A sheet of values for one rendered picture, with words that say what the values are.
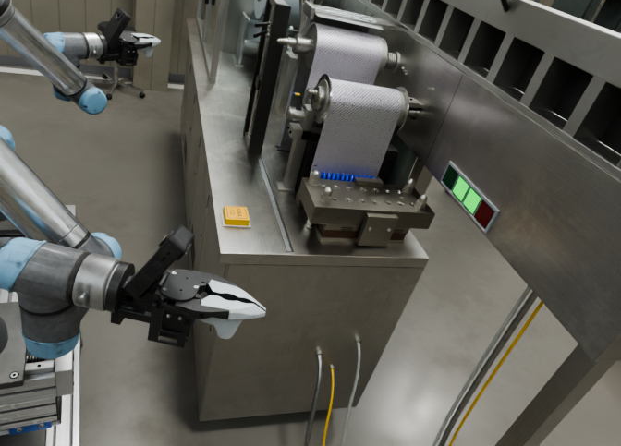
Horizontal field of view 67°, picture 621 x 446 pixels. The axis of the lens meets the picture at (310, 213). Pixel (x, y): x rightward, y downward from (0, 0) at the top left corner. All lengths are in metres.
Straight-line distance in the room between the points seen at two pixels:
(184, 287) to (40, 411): 0.69
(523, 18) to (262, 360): 1.26
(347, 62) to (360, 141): 0.29
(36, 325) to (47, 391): 0.48
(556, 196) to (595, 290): 0.21
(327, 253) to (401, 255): 0.25
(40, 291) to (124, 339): 1.54
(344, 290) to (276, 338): 0.28
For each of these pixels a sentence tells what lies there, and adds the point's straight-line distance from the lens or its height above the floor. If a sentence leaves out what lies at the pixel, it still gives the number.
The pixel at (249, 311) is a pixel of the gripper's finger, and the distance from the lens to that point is 0.66.
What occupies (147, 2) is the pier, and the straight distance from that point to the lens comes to 4.43.
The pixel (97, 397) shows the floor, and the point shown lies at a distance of 2.08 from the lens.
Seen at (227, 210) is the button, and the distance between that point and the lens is 1.40.
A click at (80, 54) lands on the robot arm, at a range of 1.59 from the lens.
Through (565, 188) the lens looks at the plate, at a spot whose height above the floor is 1.37.
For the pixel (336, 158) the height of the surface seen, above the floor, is 1.09.
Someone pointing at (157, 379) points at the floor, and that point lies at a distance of 2.11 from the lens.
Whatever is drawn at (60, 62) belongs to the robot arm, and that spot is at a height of 1.23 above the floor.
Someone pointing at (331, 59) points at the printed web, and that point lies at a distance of 1.61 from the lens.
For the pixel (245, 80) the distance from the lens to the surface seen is 2.43.
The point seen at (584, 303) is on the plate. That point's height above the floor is 1.21.
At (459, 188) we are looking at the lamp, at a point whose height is 1.18.
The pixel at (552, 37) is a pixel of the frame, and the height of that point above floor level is 1.61.
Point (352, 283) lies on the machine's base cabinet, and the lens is 1.48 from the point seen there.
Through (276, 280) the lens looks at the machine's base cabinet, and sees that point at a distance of 1.38.
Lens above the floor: 1.71
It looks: 32 degrees down
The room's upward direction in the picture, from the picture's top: 16 degrees clockwise
